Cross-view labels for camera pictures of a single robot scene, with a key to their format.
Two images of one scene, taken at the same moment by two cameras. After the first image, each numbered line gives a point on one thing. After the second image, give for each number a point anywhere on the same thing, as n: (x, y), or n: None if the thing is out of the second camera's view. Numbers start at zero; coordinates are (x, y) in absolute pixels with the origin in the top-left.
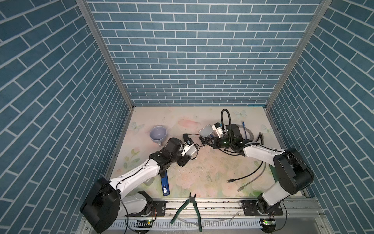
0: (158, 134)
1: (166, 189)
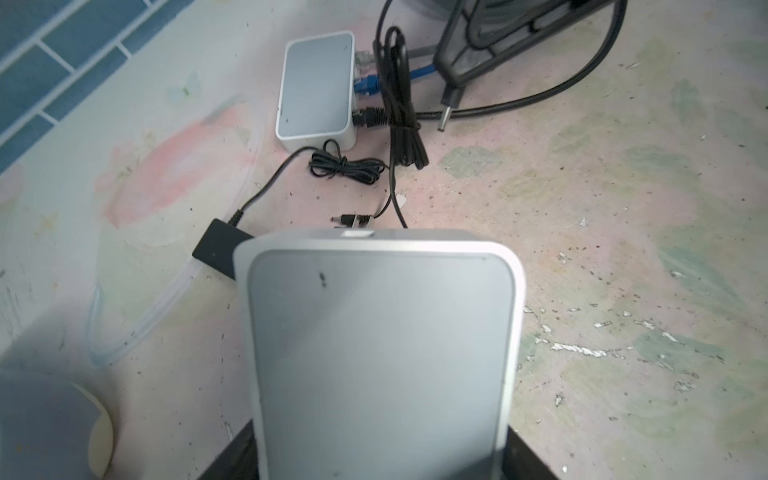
0: (50, 428)
1: None
